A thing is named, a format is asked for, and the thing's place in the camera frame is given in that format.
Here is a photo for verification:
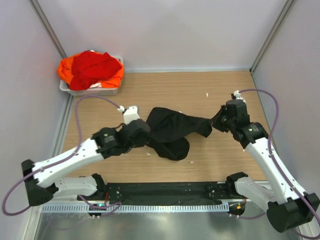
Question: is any black t shirt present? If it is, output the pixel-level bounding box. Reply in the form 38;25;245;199
146;107;212;161

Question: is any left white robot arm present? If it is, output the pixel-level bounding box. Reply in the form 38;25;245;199
21;119;150;207

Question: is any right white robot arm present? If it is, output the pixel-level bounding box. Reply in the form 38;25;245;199
212;99;320;233

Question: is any white plastic basket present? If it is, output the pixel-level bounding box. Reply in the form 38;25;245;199
58;56;124;97

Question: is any red t shirt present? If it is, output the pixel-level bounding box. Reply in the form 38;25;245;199
69;50;122;91

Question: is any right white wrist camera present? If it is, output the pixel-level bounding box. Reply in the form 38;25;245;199
231;90;247;103

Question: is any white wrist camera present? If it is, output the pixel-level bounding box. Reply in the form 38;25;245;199
231;90;247;103
117;105;140;125

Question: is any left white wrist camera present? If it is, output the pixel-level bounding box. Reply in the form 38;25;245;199
117;105;140;125

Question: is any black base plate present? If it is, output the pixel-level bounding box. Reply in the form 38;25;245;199
84;181;244;206

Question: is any perforated metal cable rail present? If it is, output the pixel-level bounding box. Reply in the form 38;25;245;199
41;202;229;214

